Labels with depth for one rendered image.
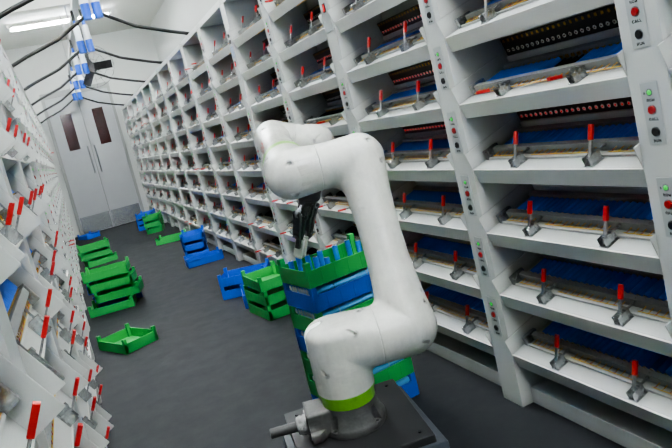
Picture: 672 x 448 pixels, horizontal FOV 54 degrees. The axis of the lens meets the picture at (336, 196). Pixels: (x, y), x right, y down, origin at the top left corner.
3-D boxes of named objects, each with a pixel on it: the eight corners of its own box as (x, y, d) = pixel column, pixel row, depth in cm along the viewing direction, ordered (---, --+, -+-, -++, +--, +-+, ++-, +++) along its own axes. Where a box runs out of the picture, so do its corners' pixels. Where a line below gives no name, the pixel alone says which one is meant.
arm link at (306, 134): (339, 131, 194) (333, 121, 204) (297, 127, 191) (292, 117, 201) (332, 176, 199) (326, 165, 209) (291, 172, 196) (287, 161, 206)
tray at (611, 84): (636, 96, 132) (617, 54, 130) (466, 118, 188) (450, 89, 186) (698, 46, 138) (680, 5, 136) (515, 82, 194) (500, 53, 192)
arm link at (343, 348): (394, 398, 143) (376, 317, 139) (324, 419, 141) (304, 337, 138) (380, 372, 156) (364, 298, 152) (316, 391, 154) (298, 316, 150)
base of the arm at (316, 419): (275, 461, 141) (268, 436, 139) (272, 425, 155) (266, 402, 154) (393, 428, 143) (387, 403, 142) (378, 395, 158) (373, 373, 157)
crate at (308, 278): (310, 289, 203) (304, 264, 202) (281, 282, 220) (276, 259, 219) (388, 258, 217) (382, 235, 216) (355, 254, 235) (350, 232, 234)
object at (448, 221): (474, 242, 202) (453, 205, 198) (385, 227, 258) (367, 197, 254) (520, 204, 208) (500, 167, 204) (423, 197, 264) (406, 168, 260)
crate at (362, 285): (316, 314, 204) (310, 289, 203) (287, 305, 221) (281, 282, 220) (393, 281, 219) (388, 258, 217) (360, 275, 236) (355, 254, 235)
